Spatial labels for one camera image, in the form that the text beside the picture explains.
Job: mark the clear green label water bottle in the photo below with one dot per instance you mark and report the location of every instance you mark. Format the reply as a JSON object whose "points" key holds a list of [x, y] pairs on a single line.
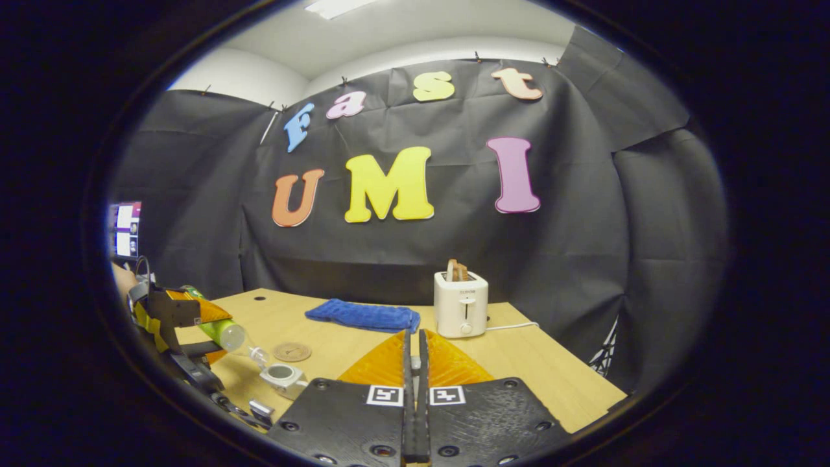
{"points": [[224, 331]]}

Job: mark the round cork coaster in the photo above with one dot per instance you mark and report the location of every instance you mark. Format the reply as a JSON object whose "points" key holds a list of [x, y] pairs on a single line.
{"points": [[292, 351]]}

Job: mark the metal stand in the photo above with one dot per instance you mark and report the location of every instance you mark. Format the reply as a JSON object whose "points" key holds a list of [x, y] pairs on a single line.
{"points": [[604, 350]]}

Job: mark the white toaster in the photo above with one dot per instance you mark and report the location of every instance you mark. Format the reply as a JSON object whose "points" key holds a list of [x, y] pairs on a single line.
{"points": [[460, 308]]}

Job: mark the computer monitor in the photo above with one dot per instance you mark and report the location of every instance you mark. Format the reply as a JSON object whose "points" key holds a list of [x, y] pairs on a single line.
{"points": [[128, 230]]}

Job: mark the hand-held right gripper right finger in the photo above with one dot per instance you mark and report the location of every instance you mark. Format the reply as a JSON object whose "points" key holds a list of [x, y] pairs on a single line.
{"points": [[493, 415]]}

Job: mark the blue folded towel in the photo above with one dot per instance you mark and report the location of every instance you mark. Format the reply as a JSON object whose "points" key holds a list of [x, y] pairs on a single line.
{"points": [[363, 316]]}

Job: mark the white teacup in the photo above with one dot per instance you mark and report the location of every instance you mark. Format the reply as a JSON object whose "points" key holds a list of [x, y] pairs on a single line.
{"points": [[283, 377]]}

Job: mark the brown bread slice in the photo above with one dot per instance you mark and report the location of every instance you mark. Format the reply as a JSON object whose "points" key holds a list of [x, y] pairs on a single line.
{"points": [[457, 271]]}

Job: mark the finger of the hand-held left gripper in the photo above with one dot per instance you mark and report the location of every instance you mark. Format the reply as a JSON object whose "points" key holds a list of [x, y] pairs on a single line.
{"points": [[211, 310], [194, 373]]}

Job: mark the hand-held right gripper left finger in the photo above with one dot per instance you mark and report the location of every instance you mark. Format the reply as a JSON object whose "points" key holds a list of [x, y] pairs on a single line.
{"points": [[343, 415]]}

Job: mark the ceiling light panel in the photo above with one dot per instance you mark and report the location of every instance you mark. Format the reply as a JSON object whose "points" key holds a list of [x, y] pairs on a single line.
{"points": [[337, 6]]}

